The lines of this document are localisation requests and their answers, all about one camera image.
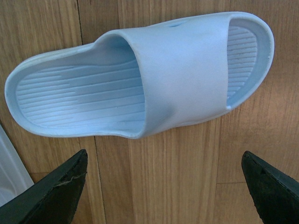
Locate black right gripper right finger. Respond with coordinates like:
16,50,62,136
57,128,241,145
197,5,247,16
242,151,299,224

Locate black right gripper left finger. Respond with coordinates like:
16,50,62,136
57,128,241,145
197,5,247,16
0,149,88,224

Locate light blue slipper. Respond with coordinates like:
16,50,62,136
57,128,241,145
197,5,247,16
5,12,275,139

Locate white translucent plastic box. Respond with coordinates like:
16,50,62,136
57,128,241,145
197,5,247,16
0,128,34,206

